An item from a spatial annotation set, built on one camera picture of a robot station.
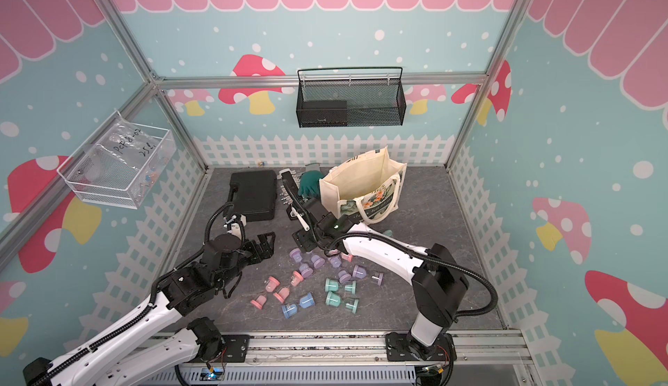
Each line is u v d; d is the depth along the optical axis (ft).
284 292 2.73
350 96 3.09
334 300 2.63
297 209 2.43
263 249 2.21
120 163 2.35
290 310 2.58
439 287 1.43
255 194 3.40
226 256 1.79
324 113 2.86
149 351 1.83
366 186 3.35
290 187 3.77
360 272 2.83
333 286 2.75
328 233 1.95
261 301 2.69
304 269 2.82
